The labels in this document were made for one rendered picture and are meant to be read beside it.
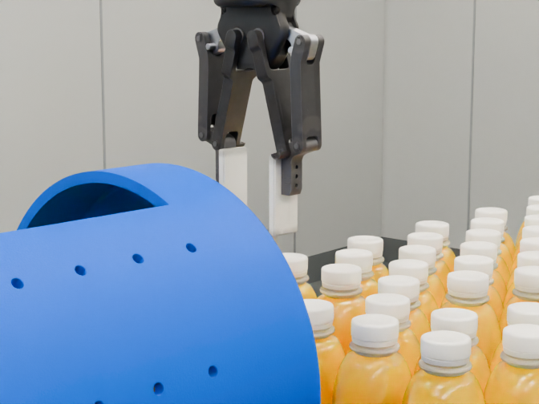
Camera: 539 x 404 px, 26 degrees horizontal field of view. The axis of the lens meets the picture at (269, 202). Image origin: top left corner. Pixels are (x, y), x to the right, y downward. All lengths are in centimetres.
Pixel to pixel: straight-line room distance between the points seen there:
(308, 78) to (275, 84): 3
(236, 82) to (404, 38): 475
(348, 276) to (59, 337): 52
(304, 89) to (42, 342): 41
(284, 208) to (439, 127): 469
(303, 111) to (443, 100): 470
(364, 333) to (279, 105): 21
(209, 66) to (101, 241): 38
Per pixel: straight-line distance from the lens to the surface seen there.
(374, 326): 94
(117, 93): 449
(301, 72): 97
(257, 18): 100
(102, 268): 69
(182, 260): 72
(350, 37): 559
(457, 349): 91
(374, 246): 126
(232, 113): 104
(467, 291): 111
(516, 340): 94
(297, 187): 100
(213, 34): 105
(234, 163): 105
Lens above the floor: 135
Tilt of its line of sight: 10 degrees down
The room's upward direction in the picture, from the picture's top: straight up
